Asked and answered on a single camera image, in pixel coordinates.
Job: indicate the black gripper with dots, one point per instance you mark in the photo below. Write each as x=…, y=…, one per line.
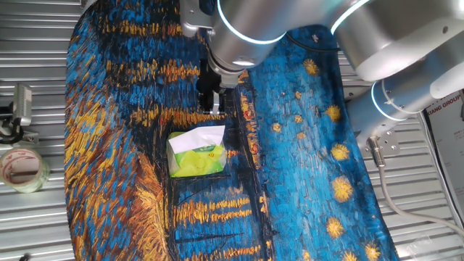
x=208, y=78

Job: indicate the white paper napkin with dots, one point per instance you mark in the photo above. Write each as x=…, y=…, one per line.
x=195, y=139

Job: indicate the green tissue pack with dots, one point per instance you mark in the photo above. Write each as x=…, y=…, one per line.
x=195, y=163

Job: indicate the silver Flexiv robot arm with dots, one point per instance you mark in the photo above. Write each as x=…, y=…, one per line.
x=253, y=29

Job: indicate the starry night painted tablecloth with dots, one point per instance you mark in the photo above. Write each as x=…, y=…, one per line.
x=119, y=145

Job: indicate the white printed cardboard box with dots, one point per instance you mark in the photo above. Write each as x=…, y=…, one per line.
x=446, y=137

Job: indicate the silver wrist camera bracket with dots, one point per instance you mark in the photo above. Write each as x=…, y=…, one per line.
x=190, y=18

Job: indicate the metal camera stand bracket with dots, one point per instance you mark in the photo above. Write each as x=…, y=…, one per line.
x=29, y=137

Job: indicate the white camera on stand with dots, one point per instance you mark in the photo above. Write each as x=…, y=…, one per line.
x=22, y=105

